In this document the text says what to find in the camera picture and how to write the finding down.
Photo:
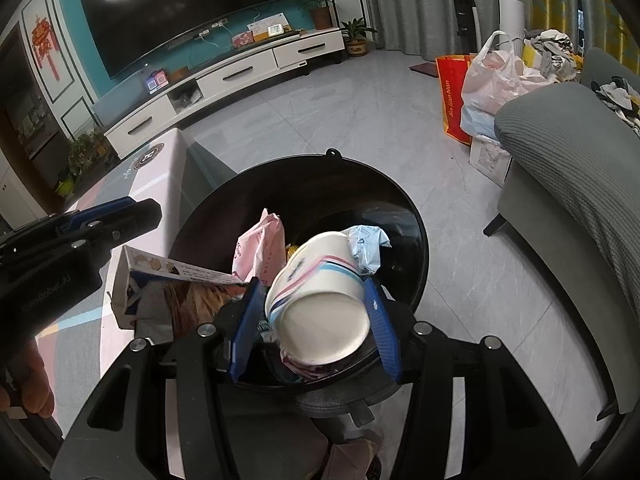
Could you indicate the pile of clothes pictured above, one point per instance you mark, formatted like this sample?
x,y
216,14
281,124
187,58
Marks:
x,y
552,52

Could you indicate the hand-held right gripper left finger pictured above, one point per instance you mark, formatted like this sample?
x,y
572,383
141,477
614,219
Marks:
x,y
245,330

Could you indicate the dark floor mat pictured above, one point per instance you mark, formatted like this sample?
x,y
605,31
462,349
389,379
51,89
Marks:
x,y
424,69

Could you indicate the cardboard box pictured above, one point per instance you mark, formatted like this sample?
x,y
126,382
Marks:
x,y
487,160

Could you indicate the red knot wall decoration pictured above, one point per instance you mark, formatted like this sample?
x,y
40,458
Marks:
x,y
45,45

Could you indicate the black upright vacuum cleaner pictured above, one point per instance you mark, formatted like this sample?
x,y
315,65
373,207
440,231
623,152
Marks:
x,y
465,25

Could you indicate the black trash bin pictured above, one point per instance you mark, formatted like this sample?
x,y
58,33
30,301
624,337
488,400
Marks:
x,y
340,185

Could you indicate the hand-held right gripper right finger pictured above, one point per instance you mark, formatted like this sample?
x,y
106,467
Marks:
x,y
382,330

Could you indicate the printed cardboard carton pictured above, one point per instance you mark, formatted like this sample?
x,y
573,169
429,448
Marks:
x,y
150,270

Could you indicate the pink tissue box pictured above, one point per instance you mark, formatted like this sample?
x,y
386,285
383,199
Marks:
x,y
242,39

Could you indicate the grey curtain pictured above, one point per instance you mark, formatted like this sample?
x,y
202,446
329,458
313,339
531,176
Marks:
x,y
415,0

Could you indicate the white desk calendar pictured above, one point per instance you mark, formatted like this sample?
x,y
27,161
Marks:
x,y
265,22

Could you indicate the white plastic bag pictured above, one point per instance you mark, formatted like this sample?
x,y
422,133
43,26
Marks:
x,y
490,85

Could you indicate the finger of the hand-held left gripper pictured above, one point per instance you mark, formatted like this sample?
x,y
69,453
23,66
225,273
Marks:
x,y
100,210
130,220

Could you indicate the yellow plastic bag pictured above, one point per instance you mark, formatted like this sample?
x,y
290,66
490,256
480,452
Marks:
x,y
292,252

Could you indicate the potted plant in brown pot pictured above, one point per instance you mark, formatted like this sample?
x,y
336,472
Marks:
x,y
320,12

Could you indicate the white power strip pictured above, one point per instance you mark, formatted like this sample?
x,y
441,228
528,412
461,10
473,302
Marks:
x,y
212,27

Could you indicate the dark wooden cabinet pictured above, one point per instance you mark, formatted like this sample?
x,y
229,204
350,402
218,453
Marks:
x,y
30,125

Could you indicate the small potted floor plant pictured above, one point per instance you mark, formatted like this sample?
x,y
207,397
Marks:
x,y
356,40

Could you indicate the white air purifier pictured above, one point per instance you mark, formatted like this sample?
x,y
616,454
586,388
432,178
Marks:
x,y
512,17

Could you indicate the white paper cup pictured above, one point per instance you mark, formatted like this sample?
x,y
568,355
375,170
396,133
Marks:
x,y
320,310

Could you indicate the blue display box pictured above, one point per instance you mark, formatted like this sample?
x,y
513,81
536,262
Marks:
x,y
156,83

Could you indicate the clothes on sofa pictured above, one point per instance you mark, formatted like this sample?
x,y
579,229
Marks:
x,y
617,100

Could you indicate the grey sofa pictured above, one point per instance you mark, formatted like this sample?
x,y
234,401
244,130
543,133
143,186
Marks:
x,y
560,160

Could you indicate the large black television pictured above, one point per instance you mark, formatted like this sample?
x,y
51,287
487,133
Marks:
x,y
200,10

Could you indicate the leafy plants by cabinet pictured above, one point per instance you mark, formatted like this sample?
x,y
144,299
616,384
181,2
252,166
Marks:
x,y
82,160

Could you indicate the red shopping bag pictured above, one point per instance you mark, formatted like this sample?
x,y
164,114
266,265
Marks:
x,y
450,105

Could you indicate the pink printed wrapper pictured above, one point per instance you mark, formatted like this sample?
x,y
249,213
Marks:
x,y
257,250

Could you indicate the light blue plastic packet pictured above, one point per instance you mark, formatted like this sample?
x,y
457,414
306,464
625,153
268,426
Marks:
x,y
365,250

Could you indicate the person's left hand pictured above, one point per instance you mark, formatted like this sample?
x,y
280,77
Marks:
x,y
30,385

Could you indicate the white television stand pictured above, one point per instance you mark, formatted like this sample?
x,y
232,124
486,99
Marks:
x,y
240,72

